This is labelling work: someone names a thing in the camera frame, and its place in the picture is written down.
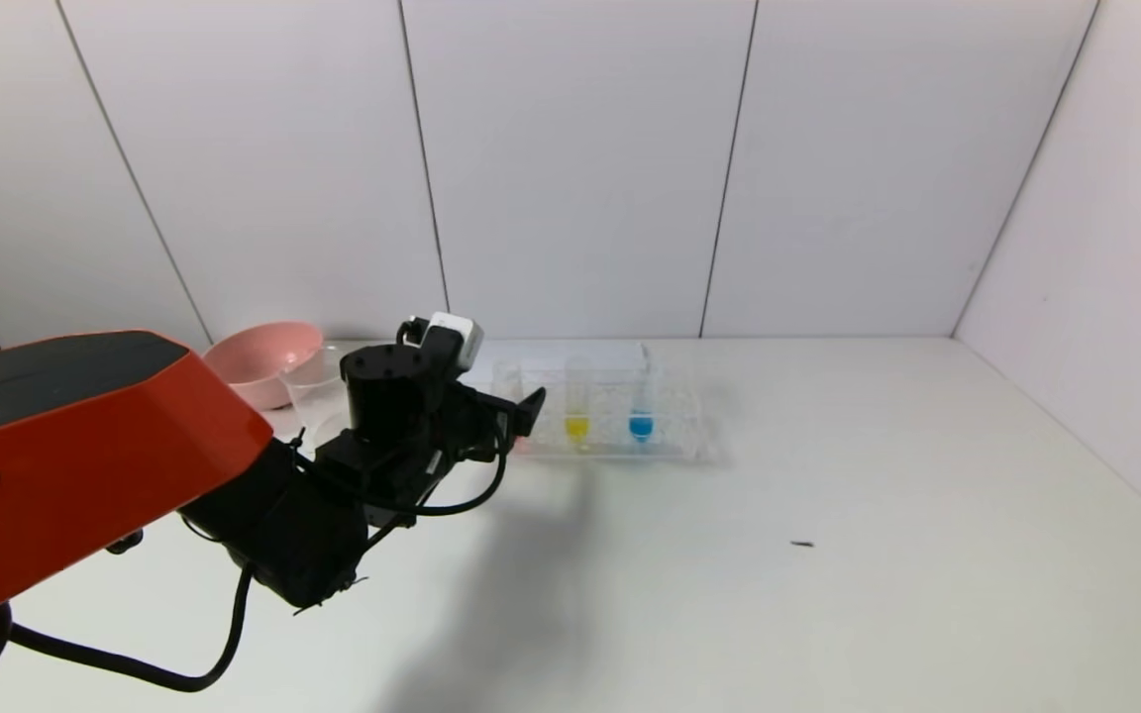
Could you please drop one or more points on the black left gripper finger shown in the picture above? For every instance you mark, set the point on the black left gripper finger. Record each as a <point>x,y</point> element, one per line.
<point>531,411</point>

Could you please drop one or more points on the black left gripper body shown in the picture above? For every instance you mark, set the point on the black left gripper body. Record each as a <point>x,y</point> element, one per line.
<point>476,426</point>

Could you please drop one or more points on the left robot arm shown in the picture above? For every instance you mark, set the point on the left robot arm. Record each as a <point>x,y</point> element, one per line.
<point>85,446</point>

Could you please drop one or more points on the test tube with yellow pigment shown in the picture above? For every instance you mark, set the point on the test tube with yellow pigment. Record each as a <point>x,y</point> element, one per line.
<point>577,427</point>

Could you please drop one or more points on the test tube with blue pigment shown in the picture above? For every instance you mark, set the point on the test tube with blue pigment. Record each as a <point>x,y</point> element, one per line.
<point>641,426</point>

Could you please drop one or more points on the clear acrylic test tube rack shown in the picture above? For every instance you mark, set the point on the clear acrylic test tube rack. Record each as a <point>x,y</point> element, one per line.
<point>670,426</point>

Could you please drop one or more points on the clear glass beaker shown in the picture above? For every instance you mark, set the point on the clear glass beaker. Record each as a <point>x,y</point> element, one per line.
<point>313,396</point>

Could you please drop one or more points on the white paper sheet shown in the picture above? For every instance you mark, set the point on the white paper sheet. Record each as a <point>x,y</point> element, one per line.
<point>551,355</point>

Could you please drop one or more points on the pink plastic bowl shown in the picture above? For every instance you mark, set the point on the pink plastic bowl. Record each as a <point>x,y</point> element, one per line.
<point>263,361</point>

